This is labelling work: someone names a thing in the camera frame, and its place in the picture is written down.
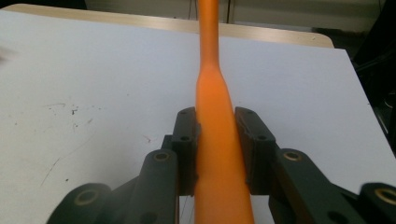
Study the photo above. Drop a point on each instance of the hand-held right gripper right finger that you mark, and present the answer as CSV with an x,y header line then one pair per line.
x,y
257,149

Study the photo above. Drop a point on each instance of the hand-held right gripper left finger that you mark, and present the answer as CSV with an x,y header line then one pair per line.
x,y
186,149

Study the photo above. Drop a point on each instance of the orange brush with grey bristles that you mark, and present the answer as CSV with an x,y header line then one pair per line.
x,y
218,140

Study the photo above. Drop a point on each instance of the wooden table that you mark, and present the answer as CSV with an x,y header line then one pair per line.
x,y
124,20

